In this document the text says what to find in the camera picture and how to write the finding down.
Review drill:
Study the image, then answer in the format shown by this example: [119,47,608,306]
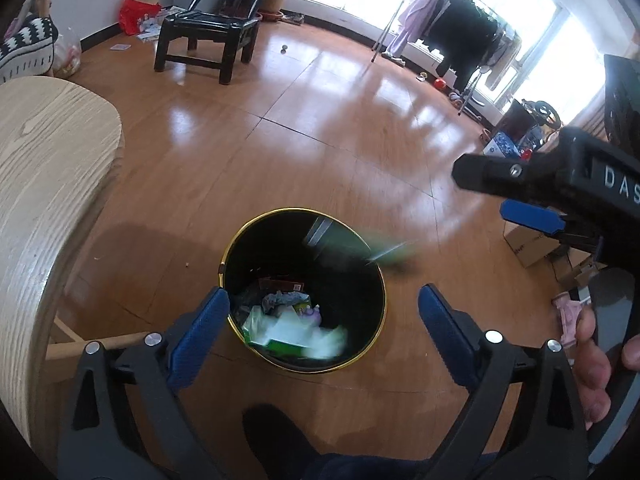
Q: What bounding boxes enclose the dark green packet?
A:
[320,229,422,277]

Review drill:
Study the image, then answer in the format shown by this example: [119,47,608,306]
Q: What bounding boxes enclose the black bin with gold rim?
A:
[220,206,388,374]

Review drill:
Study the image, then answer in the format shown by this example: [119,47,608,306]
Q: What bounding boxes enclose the white tissue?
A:
[262,290,304,312]

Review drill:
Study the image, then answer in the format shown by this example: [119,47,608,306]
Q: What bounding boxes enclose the black hanging clothes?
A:
[426,0,502,92]

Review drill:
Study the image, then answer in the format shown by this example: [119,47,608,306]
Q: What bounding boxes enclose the red plastic bag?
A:
[119,0,164,37]

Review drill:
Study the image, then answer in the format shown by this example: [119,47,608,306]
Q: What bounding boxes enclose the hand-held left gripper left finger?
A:
[57,286,232,480]

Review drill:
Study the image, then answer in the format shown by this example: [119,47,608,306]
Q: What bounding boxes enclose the purple hanging garment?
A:
[389,0,442,59]

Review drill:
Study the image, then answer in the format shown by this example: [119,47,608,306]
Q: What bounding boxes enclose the white plastic bag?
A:
[52,26,84,79]

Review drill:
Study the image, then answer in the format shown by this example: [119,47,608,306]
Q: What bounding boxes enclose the red brown packet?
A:
[259,276,307,294]

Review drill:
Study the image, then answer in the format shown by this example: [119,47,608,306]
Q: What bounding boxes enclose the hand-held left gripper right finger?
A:
[417,284,588,480]

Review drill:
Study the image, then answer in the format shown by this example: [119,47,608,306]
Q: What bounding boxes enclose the brown cardboard box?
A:
[502,220,562,269]

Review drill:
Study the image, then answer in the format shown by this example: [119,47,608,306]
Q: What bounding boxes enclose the dark wooden chair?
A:
[154,0,264,86]

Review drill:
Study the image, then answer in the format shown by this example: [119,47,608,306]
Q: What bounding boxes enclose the metal clothes rack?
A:
[370,0,522,117]

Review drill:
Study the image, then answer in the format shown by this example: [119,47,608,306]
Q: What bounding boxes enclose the white green packet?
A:
[265,320,349,362]

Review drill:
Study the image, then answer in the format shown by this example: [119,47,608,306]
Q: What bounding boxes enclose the pink packet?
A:
[552,292,592,347]

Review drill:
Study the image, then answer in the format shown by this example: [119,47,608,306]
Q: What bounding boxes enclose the papers on floor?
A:
[135,5,187,42]

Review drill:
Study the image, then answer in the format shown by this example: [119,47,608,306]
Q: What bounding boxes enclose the dark toy vehicle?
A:
[500,97,564,147]

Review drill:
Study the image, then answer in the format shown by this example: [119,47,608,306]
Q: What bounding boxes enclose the person's right hand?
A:
[571,305,640,431]

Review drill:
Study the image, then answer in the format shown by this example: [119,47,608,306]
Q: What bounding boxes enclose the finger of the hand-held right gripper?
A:
[499,198,602,255]
[451,152,568,198]

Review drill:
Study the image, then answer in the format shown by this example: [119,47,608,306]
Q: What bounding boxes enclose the blue white box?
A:
[482,130,524,159]

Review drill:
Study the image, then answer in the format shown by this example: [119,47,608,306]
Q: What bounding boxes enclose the black white patterned cushion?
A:
[0,12,57,84]

